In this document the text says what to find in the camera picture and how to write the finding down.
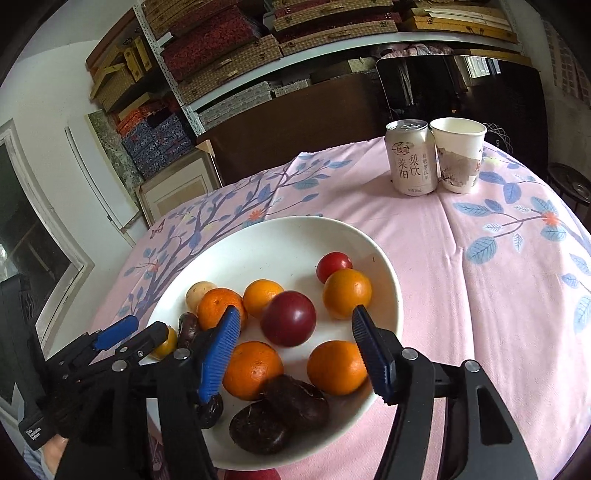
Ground white oval plate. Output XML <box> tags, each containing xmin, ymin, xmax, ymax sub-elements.
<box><xmin>149</xmin><ymin>216</ymin><xmax>403</xmax><ymax>470</ymax></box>

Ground metal storage shelf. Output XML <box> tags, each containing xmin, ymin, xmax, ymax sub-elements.
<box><xmin>133</xmin><ymin>0</ymin><xmax>532</xmax><ymax>137</ymax></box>

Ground dark red plum back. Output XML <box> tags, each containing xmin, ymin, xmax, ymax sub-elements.
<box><xmin>223</xmin><ymin>469</ymin><xmax>281</xmax><ymax>480</ymax></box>

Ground dark purple mangosteen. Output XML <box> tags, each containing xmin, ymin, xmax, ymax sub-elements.
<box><xmin>260</xmin><ymin>374</ymin><xmax>329</xmax><ymax>433</ymax></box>

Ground blue patterned storage boxes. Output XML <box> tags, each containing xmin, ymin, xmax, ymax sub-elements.
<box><xmin>122</xmin><ymin>114</ymin><xmax>193</xmax><ymax>180</ymax></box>

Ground pink printed tablecloth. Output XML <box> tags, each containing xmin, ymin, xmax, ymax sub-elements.
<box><xmin>93</xmin><ymin>138</ymin><xmax>590</xmax><ymax>479</ymax></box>

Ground framed picture leaning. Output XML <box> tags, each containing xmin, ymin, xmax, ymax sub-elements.
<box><xmin>136</xmin><ymin>140</ymin><xmax>223</xmax><ymax>226</ymax></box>

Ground white drink can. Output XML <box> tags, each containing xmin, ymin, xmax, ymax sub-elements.
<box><xmin>385</xmin><ymin>119</ymin><xmax>438</xmax><ymax>196</ymax></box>

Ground small red cherry tomato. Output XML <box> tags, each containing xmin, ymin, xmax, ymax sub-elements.
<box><xmin>315</xmin><ymin>251</ymin><xmax>353</xmax><ymax>284</ymax></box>

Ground large orange persimmon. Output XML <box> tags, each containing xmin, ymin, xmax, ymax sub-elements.
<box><xmin>222</xmin><ymin>341</ymin><xmax>284</xmax><ymax>401</ymax></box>

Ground yellow orange fruit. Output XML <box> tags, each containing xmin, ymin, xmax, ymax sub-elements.
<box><xmin>322</xmin><ymin>269</ymin><xmax>373</xmax><ymax>320</ymax></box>

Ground white paper cup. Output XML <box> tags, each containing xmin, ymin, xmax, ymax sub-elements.
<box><xmin>430</xmin><ymin>117</ymin><xmax>487</xmax><ymax>194</ymax></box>

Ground yellow-orange pale fruit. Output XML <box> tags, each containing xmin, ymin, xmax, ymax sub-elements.
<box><xmin>185</xmin><ymin>281</ymin><xmax>216</xmax><ymax>314</ymax></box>

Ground red plum front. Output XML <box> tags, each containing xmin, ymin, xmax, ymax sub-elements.
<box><xmin>260</xmin><ymin>290</ymin><xmax>318</xmax><ymax>347</ymax></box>

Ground dark wooden board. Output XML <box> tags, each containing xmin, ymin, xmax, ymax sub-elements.
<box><xmin>197</xmin><ymin>71</ymin><xmax>389</xmax><ymax>185</ymax></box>

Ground small orange back tangerine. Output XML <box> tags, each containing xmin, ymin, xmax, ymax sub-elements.
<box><xmin>150</xmin><ymin>326</ymin><xmax>177</xmax><ymax>361</ymax></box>

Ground left hand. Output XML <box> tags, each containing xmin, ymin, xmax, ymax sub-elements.
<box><xmin>41</xmin><ymin>435</ymin><xmax>68</xmax><ymax>479</ymax></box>

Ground small orange tangerine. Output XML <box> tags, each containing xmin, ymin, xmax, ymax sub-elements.
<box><xmin>150</xmin><ymin>326</ymin><xmax>177</xmax><ymax>361</ymax></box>
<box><xmin>243</xmin><ymin>279</ymin><xmax>283</xmax><ymax>319</ymax></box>

